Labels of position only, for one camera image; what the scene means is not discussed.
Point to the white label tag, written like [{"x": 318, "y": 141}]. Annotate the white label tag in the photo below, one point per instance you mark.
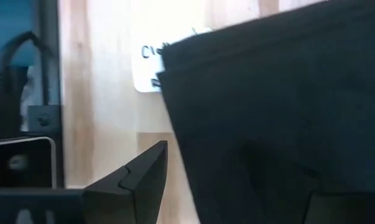
[{"x": 146, "y": 71}]

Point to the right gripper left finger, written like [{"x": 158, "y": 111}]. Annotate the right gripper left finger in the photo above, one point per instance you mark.
[{"x": 128, "y": 199}]

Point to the black table frame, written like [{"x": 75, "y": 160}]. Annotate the black table frame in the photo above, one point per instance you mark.
[{"x": 50, "y": 46}]

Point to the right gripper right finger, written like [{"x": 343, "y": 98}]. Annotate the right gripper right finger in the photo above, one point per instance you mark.
[{"x": 345, "y": 208}]

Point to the black box silver rim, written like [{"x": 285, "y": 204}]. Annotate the black box silver rim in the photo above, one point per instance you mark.
[{"x": 25, "y": 168}]

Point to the black cloth napkin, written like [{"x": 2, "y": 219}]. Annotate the black cloth napkin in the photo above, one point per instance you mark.
[{"x": 268, "y": 109}]

